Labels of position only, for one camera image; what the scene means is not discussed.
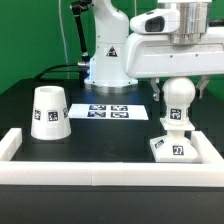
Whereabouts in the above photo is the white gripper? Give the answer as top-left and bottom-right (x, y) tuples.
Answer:
(123, 27), (224, 101)

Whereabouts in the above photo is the white lamp bulb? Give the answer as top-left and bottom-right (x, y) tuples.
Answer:
(163, 77), (195, 125)

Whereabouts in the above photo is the white lamp base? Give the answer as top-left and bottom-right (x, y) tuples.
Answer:
(150, 118), (201, 163)

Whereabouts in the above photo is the white lamp shade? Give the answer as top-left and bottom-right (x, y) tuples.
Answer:
(31, 86), (71, 140)

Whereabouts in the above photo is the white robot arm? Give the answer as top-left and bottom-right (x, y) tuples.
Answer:
(84, 0), (224, 99)

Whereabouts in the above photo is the white marker sheet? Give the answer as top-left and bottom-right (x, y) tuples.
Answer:
(69, 104), (148, 120)

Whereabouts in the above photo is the white U-shaped fence frame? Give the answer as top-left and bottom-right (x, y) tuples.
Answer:
(0, 128), (224, 187)

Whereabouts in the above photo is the black cable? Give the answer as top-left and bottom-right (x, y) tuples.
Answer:
(33, 62), (91, 81)

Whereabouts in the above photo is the white hanging cable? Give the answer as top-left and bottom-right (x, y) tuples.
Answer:
(57, 0), (71, 80)

